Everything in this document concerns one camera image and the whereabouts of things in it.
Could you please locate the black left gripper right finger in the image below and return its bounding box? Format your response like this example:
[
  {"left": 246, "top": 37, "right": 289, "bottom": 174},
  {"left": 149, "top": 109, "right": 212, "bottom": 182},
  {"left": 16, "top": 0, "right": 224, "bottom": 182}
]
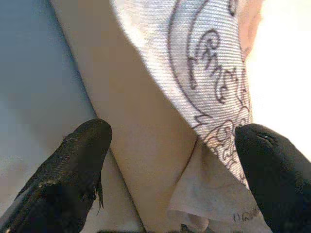
[{"left": 234, "top": 123, "right": 311, "bottom": 233}]

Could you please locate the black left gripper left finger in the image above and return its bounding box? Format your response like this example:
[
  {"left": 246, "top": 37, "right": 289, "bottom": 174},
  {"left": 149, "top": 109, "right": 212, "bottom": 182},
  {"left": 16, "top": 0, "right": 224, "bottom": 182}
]
[{"left": 0, "top": 118, "right": 113, "bottom": 233}]

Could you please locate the large ornament print pillow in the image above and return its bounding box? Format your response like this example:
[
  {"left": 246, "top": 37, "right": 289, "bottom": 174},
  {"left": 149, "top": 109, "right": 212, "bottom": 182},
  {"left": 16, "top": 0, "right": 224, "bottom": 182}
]
[{"left": 50, "top": 0, "right": 273, "bottom": 233}]

